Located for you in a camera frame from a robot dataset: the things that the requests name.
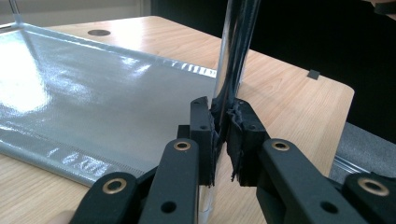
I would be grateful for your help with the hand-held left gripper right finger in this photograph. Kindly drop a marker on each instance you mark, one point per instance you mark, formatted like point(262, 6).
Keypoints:
point(249, 146)

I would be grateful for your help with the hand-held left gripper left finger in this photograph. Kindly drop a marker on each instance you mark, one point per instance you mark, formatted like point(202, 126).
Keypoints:
point(202, 140)

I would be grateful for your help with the metal rack with grey shelves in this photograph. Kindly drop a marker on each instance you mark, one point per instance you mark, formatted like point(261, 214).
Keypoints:
point(93, 93)

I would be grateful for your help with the grey tape piece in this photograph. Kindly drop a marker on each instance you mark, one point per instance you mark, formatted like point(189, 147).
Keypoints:
point(313, 74)

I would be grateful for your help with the round dark table grommet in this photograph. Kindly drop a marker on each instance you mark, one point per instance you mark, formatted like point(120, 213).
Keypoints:
point(99, 32)

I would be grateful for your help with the aluminium floor rail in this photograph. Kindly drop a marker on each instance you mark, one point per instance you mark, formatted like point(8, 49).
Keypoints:
point(351, 164)

